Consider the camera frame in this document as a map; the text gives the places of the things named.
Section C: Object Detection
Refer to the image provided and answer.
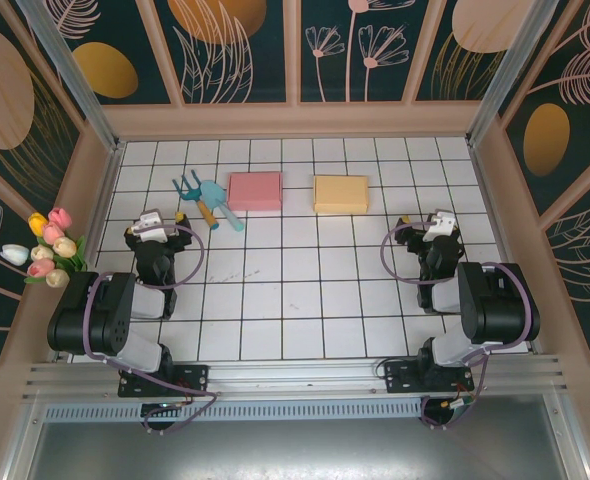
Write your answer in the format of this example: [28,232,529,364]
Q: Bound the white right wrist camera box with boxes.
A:
[422,210,457,244]

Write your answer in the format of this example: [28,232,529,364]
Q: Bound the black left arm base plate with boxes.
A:
[118,363,210,399]

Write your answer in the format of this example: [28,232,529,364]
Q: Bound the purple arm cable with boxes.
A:
[82,223,220,436]
[380,222,534,431]

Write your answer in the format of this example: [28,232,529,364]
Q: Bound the slotted grey cable duct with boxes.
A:
[42,397,426,424]

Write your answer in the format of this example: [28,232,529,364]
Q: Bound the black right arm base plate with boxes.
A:
[383,359,476,396]

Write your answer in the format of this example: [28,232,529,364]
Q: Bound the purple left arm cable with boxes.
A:
[82,223,220,436]

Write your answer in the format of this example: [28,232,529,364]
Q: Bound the yellow paper box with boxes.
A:
[312,174,371,215]

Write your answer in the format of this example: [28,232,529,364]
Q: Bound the dark wall panel, pink flowers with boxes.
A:
[294,0,414,106]

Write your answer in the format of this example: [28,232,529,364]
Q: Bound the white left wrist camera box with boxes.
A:
[124,211,166,242]

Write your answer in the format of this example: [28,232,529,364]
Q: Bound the pink paper box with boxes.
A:
[226,171,283,212]

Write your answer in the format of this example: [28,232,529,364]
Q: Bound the blue garden trowel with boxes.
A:
[198,179,245,234]

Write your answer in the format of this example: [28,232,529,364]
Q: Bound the dark wall panel, gold oval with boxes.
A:
[57,0,179,106]

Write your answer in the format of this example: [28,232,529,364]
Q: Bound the artificial tulip bouquet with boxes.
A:
[0,207,90,290]

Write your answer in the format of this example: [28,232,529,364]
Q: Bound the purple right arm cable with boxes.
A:
[380,222,534,431]

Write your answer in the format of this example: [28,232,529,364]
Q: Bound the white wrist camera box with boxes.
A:
[124,211,166,242]
[422,210,457,244]

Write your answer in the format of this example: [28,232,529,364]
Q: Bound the dark wall panel, pale disc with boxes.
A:
[414,0,521,104]

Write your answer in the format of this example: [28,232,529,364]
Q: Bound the teal garden fork, wooden handle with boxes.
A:
[171,172,221,231]

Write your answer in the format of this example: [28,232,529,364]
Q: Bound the aluminium mounting rail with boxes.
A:
[22,354,569,404]

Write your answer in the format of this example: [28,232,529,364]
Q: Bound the aluminium frame post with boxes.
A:
[466,0,559,146]
[17,0,126,154]

